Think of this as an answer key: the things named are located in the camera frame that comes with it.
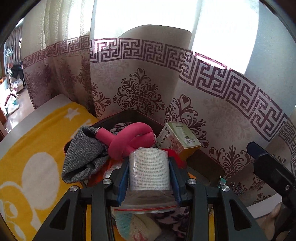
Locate red cardboard box container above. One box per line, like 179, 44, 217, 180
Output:
63, 110, 226, 241

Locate white coat rack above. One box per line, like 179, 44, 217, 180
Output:
6, 46, 14, 77

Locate pink foam knot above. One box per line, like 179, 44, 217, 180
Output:
97, 122, 154, 160

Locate patterned beige curtain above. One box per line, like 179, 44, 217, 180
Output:
20, 0, 296, 209

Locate yellow and white towel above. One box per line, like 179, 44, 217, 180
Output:
0, 101, 100, 241

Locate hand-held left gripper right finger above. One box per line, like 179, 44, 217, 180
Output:
168, 156, 270, 241

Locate grey knit sock black cuff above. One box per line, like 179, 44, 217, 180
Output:
61, 126, 109, 184

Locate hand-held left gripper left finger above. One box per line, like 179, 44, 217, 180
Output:
32, 158, 130, 241

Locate dark clothes on chair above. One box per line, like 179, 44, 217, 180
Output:
10, 64, 23, 79

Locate small yellow carton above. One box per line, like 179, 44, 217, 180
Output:
156, 122, 201, 160

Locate person's right hand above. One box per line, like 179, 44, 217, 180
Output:
269, 203, 284, 219

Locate pastel striped sock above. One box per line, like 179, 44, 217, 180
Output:
113, 210, 162, 241

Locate white gauze roll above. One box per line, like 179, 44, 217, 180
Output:
113, 148, 179, 212

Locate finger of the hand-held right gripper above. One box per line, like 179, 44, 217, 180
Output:
246, 141, 296, 204

